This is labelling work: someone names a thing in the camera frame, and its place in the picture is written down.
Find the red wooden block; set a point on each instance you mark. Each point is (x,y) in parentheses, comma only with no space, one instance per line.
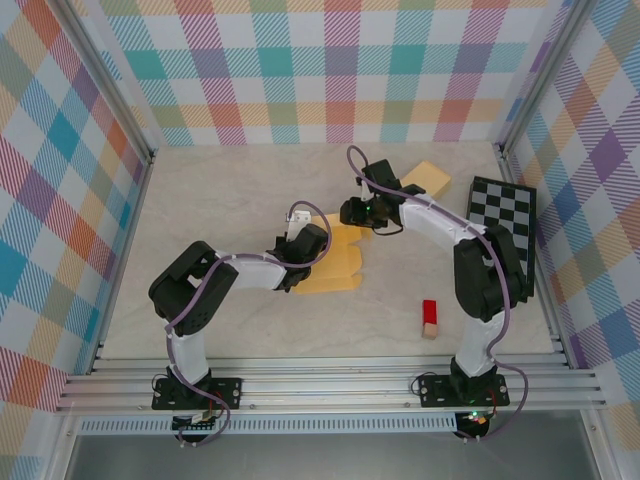
(430,312)

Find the black grey chessboard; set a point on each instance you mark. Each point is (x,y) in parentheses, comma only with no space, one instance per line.
(505,210)

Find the aluminium mounting rail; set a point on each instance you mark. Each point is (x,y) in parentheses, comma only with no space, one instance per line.
(325,385)

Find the aluminium frame post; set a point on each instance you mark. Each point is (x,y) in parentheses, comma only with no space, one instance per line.
(110,82)
(542,75)

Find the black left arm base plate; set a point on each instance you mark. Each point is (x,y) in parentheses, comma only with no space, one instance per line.
(225,392)

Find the small natural wooden cube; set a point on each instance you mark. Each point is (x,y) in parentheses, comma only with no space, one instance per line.
(430,332)

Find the small circuit board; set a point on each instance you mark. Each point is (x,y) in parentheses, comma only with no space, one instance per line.
(197,422)
(477,419)

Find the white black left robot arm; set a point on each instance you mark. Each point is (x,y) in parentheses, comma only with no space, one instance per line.
(250,272)

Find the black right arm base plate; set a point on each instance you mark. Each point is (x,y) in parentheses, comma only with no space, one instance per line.
(435,390)

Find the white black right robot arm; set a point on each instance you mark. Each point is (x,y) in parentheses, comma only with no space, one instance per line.
(440,220)

